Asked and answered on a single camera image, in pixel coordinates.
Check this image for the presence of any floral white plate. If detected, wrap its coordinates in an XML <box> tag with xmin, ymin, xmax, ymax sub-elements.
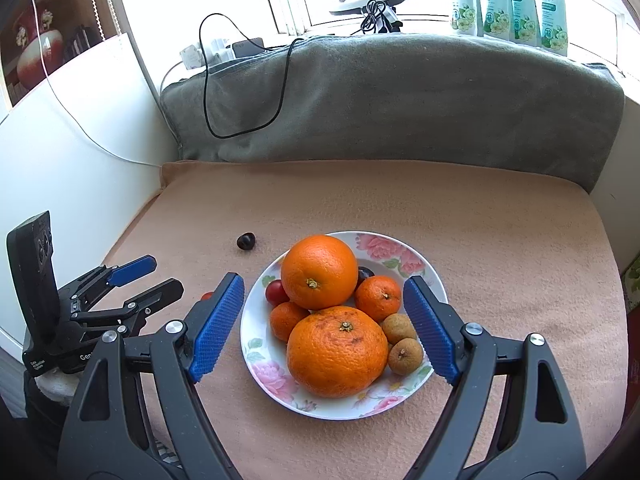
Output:
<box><xmin>240</xmin><ymin>230</ymin><xmax>449</xmax><ymax>421</ymax></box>

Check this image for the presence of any large rough-skinned orange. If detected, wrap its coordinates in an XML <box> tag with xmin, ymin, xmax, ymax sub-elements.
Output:
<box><xmin>286</xmin><ymin>305</ymin><xmax>390</xmax><ymax>399</ymax></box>

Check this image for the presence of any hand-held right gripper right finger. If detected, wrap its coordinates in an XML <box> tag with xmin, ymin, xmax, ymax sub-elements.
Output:
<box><xmin>402</xmin><ymin>275</ymin><xmax>587</xmax><ymax>480</ymax></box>

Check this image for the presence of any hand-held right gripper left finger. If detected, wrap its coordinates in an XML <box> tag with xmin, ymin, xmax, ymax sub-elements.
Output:
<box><xmin>56</xmin><ymin>272</ymin><xmax>246</xmax><ymax>480</ymax></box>

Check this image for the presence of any grey blanket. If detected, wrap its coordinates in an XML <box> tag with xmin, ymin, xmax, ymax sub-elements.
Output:
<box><xmin>160</xmin><ymin>34</ymin><xmax>627</xmax><ymax>195</ymax></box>

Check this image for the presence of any striped cloth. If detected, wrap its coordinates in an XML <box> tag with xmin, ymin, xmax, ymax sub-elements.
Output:
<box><xmin>149</xmin><ymin>439</ymin><xmax>184</xmax><ymax>469</ymax></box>

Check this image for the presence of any black charger block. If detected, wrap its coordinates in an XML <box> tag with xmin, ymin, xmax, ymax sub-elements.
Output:
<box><xmin>231</xmin><ymin>36</ymin><xmax>267</xmax><ymax>60</ymax></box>

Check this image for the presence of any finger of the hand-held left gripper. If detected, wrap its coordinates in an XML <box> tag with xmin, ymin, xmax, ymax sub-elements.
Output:
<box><xmin>59</xmin><ymin>254</ymin><xmax>158</xmax><ymax>312</ymax></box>
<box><xmin>71</xmin><ymin>278</ymin><xmax>185</xmax><ymax>333</ymax></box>

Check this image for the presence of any small orange mandarin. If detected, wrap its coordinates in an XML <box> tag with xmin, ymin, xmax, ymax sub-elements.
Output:
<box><xmin>354</xmin><ymin>275</ymin><xmax>404</xmax><ymax>324</ymax></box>
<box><xmin>269</xmin><ymin>301</ymin><xmax>312</xmax><ymax>344</ymax></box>

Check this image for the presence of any beaded blind cord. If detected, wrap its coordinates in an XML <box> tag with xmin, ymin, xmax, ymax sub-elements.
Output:
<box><xmin>83</xmin><ymin>0</ymin><xmax>107</xmax><ymax>41</ymax></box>

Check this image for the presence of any brown longan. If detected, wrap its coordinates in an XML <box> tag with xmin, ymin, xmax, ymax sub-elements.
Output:
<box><xmin>388</xmin><ymin>338</ymin><xmax>425</xmax><ymax>376</ymax></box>
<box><xmin>381</xmin><ymin>312</ymin><xmax>419</xmax><ymax>345</ymax></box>

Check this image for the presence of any row of books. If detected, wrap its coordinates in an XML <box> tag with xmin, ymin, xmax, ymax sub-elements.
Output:
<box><xmin>63</xmin><ymin>23</ymin><xmax>97</xmax><ymax>59</ymax></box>

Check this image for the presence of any large smooth orange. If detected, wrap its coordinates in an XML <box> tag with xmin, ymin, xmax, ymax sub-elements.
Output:
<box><xmin>280</xmin><ymin>234</ymin><xmax>359</xmax><ymax>311</ymax></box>

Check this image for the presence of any white power strip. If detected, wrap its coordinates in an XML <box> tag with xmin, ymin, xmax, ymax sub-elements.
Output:
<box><xmin>207</xmin><ymin>35</ymin><xmax>236</xmax><ymax>64</ymax></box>

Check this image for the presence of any red floral vase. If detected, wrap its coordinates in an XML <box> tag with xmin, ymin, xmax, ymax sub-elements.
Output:
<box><xmin>12</xmin><ymin>0</ymin><xmax>66</xmax><ymax>87</ymax></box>

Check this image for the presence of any black cable bundle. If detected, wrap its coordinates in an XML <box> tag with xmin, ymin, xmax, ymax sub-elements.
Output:
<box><xmin>359</xmin><ymin>0</ymin><xmax>404</xmax><ymax>35</ymax></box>

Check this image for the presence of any white power plug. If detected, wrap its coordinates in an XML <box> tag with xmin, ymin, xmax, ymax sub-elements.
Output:
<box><xmin>182</xmin><ymin>44</ymin><xmax>207</xmax><ymax>70</ymax></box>

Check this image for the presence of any pink blanket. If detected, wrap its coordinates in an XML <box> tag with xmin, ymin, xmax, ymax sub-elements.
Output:
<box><xmin>65</xmin><ymin>159</ymin><xmax>631</xmax><ymax>480</ymax></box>

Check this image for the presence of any white cable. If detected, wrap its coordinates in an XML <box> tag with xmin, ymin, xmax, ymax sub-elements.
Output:
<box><xmin>30</xmin><ymin>0</ymin><xmax>162</xmax><ymax>167</ymax></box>

